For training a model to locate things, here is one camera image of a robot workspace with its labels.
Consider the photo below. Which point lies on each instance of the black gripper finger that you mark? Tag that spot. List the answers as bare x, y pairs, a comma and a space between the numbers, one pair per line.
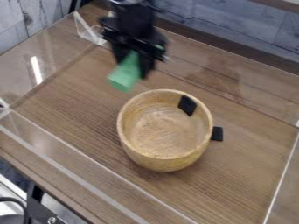
121, 51
147, 65

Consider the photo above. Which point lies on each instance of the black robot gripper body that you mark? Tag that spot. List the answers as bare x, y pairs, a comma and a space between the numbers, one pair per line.
131, 27

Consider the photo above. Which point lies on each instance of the green rectangular stick block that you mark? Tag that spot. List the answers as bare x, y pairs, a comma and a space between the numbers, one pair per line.
126, 74

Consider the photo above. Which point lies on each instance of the black patch inside bowl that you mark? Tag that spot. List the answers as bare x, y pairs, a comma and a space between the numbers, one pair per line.
187, 105

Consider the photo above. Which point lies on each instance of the round wooden bowl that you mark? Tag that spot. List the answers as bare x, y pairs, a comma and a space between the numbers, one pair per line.
161, 137

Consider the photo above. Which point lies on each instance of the black patch on table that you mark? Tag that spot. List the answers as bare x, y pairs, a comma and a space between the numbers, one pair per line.
217, 134

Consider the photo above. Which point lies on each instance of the clear acrylic corner bracket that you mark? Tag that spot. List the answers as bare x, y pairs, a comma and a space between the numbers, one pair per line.
89, 32

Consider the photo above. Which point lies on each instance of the clear acrylic enclosure wall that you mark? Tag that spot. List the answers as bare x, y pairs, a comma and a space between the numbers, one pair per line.
82, 183

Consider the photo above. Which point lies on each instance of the black metal table frame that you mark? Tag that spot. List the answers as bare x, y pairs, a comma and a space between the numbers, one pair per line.
46, 209

